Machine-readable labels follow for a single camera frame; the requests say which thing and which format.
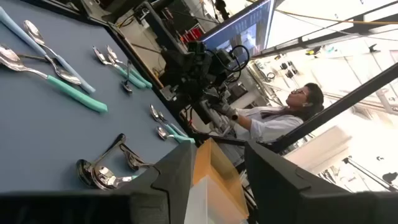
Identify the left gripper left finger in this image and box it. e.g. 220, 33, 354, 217
0, 141, 197, 224

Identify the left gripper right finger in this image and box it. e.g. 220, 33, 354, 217
244, 141, 398, 224

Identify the green handled spoon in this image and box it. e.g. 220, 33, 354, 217
149, 104, 187, 138
156, 126, 196, 144
92, 45, 147, 90
0, 52, 109, 113
105, 45, 154, 89

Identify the red storage box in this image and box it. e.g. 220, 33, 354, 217
181, 27, 203, 44

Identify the person's hand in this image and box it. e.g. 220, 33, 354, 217
221, 104, 239, 121

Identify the black stand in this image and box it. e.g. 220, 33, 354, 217
341, 156, 398, 192

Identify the blue screen monitor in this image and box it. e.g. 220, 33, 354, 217
198, 0, 277, 60

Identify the blue table mat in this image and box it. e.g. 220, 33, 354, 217
0, 0, 200, 195

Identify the person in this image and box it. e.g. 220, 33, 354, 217
217, 82, 325, 144

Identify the orange plastic container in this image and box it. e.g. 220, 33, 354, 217
192, 138, 250, 218

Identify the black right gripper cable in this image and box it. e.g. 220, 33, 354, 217
230, 44, 251, 75

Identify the black diagonal frame strut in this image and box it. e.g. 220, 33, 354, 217
270, 62, 398, 153

